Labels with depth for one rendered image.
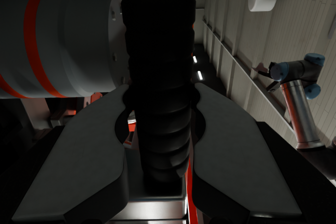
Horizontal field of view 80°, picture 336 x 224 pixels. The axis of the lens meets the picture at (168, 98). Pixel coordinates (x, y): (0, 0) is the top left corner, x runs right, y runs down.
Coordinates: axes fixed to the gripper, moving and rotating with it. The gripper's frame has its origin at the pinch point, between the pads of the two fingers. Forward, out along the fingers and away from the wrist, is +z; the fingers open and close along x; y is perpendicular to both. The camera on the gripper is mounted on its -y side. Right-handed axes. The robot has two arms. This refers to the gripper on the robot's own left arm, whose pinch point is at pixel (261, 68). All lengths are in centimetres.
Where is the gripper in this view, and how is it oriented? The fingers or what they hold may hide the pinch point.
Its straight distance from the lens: 132.3
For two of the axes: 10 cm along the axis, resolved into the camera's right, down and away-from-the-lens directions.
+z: -2.4, -4.9, 8.4
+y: 1.1, -8.7, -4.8
